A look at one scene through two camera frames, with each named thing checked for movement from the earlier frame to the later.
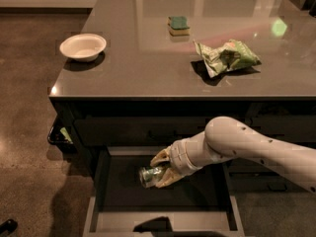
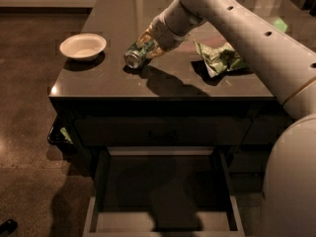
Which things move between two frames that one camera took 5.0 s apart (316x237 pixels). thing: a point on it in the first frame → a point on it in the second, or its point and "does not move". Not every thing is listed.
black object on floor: (10, 225) does not move
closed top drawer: (136, 131) does not move
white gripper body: (181, 157) → (163, 34)
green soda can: (148, 176) → (138, 52)
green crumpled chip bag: (231, 55) does not move
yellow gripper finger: (163, 155) → (145, 37)
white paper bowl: (83, 46) does not move
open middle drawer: (198, 203) does not move
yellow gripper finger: (170, 176) → (155, 53)
